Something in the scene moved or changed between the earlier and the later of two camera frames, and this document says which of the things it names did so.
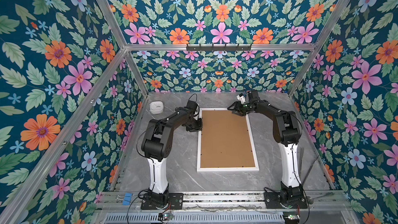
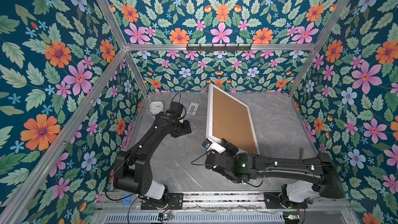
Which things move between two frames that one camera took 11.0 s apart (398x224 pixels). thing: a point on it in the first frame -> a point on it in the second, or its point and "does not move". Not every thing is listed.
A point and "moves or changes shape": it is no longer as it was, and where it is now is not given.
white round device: [156, 107] does not move
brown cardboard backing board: [225, 140] moves or changes shape
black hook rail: [218, 47] does not move
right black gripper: [236, 107] -> [232, 151]
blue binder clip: [127, 197] does not move
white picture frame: [228, 169] -> [209, 122]
